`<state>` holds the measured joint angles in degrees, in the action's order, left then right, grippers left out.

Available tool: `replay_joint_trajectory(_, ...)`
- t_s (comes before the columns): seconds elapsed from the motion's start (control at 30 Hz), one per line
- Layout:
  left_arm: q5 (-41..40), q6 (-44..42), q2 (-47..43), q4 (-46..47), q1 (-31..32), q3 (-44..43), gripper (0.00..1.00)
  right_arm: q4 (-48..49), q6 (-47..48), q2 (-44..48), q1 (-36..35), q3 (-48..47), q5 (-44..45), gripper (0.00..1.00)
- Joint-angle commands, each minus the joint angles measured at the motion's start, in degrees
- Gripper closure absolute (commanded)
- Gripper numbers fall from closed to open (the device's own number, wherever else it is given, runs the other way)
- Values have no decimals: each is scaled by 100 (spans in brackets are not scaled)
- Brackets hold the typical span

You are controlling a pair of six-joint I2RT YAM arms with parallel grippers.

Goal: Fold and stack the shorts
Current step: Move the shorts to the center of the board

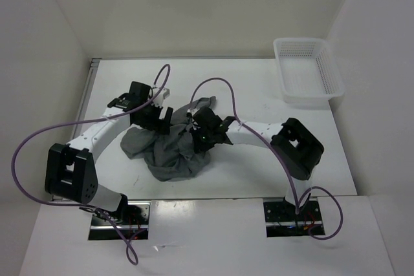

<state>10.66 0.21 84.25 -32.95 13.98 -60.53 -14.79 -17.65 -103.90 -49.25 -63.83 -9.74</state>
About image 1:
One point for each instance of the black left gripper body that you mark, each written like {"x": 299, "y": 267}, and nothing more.
{"x": 149, "y": 119}

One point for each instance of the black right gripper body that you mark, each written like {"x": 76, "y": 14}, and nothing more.
{"x": 204, "y": 140}

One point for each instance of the grey shorts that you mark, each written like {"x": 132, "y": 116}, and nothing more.
{"x": 169, "y": 157}

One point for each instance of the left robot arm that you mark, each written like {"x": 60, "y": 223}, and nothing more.
{"x": 71, "y": 171}

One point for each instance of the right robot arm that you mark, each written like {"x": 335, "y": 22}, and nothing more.
{"x": 296, "y": 148}

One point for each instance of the white plastic basket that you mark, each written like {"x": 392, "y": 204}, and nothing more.
{"x": 308, "y": 73}

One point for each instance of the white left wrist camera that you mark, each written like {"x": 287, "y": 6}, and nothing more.
{"x": 162, "y": 93}

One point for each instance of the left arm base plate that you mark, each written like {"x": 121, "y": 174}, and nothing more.
{"x": 133, "y": 227}

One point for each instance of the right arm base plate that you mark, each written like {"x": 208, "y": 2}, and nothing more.
{"x": 281, "y": 220}

